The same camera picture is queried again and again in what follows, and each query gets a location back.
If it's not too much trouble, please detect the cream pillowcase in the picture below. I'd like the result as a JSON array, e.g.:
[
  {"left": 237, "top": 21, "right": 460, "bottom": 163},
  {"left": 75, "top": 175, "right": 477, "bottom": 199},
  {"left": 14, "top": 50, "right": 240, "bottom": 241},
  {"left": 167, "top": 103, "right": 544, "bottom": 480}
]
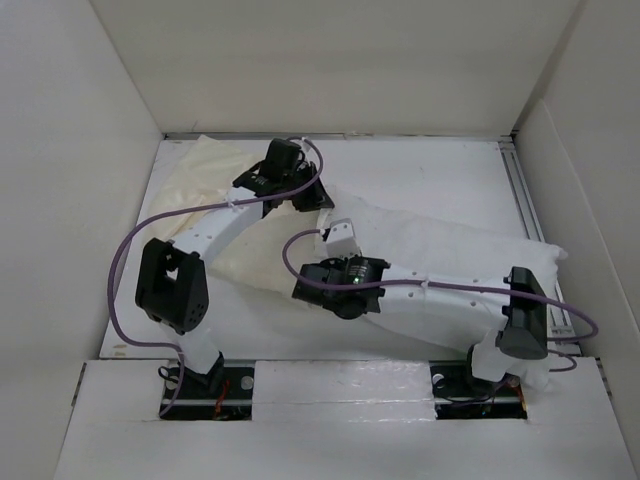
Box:
[{"left": 147, "top": 136, "right": 322, "bottom": 298}]

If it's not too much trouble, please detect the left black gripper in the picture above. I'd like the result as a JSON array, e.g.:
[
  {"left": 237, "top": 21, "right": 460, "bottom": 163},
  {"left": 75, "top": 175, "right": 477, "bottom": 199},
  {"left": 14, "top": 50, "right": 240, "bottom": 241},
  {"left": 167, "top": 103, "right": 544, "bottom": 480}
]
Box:
[{"left": 282, "top": 161, "right": 334, "bottom": 213}]

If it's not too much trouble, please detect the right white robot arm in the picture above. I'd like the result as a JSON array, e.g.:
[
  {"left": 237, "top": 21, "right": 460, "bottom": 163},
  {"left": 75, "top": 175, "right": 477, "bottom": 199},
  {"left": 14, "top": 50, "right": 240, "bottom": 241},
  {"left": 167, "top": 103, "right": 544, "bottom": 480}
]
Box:
[{"left": 292, "top": 256, "right": 550, "bottom": 394}]

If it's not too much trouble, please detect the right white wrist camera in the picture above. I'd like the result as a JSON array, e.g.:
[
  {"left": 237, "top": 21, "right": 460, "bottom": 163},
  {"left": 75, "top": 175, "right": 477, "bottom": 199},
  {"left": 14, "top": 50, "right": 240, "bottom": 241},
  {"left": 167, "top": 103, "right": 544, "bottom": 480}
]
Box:
[{"left": 321, "top": 218, "right": 361, "bottom": 259}]

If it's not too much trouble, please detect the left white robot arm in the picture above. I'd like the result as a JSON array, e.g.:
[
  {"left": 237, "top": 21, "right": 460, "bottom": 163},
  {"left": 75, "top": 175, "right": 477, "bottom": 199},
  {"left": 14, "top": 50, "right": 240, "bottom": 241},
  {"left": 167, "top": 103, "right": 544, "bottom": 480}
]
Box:
[{"left": 135, "top": 137, "right": 334, "bottom": 397}]

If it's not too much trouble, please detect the aluminium rail right side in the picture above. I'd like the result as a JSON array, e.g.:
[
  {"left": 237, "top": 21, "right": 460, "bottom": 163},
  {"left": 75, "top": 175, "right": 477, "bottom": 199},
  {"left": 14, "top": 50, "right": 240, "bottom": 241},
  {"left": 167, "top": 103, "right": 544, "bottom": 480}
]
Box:
[{"left": 498, "top": 137, "right": 575, "bottom": 337}]

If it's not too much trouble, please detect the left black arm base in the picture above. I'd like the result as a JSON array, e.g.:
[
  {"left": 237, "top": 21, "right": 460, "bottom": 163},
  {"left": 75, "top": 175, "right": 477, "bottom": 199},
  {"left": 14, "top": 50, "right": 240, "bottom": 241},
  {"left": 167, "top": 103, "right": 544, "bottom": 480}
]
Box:
[{"left": 158, "top": 361, "right": 255, "bottom": 422}]

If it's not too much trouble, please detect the purple cable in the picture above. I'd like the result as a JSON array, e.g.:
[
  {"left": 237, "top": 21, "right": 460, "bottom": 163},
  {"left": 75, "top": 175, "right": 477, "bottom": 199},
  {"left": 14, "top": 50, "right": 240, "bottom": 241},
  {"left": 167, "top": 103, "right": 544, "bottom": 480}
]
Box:
[
  {"left": 108, "top": 137, "right": 329, "bottom": 416},
  {"left": 282, "top": 227, "right": 600, "bottom": 401}
]

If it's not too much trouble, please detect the white pillow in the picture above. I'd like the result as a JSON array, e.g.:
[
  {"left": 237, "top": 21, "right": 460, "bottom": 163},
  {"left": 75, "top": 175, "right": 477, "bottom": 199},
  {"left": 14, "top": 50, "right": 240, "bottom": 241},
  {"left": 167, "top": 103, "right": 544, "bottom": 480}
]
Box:
[{"left": 315, "top": 187, "right": 566, "bottom": 341}]

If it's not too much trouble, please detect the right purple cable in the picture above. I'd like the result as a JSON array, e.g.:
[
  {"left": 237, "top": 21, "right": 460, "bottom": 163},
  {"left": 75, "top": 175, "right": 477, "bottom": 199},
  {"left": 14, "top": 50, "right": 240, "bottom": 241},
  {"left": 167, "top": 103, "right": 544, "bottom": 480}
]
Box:
[{"left": 282, "top": 227, "right": 600, "bottom": 401}]

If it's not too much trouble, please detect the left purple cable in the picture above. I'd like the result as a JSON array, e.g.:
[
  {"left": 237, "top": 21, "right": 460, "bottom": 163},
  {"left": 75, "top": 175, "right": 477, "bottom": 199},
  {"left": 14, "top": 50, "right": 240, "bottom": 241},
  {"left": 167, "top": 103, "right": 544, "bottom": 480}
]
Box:
[{"left": 108, "top": 137, "right": 329, "bottom": 416}]

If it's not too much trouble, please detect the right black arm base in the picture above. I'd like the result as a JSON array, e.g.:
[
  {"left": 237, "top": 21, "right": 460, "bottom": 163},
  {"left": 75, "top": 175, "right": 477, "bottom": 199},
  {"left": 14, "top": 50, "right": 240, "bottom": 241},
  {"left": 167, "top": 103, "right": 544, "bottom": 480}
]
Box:
[{"left": 430, "top": 361, "right": 528, "bottom": 420}]

